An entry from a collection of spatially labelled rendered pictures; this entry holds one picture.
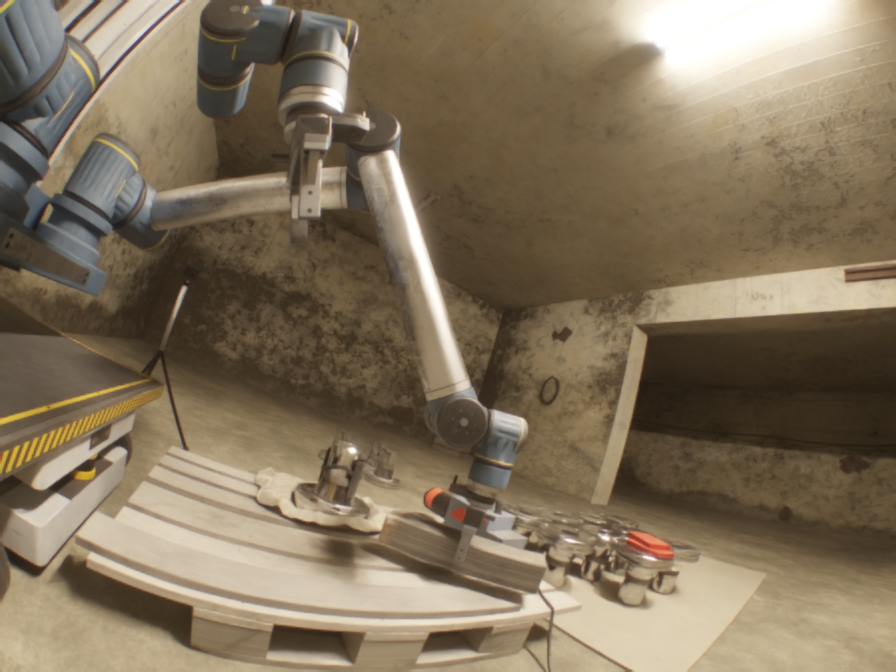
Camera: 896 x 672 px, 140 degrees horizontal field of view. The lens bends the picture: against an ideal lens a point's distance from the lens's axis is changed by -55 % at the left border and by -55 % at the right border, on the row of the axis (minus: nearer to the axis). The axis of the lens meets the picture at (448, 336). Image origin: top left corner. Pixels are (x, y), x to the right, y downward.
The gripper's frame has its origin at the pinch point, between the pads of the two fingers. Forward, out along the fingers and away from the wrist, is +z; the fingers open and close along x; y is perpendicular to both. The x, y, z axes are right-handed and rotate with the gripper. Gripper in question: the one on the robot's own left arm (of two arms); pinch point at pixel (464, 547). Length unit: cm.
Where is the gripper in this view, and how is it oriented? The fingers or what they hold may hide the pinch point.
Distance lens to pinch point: 105.7
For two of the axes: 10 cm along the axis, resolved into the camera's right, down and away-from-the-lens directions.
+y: 9.3, 2.5, -2.6
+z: -3.0, 9.3, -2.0
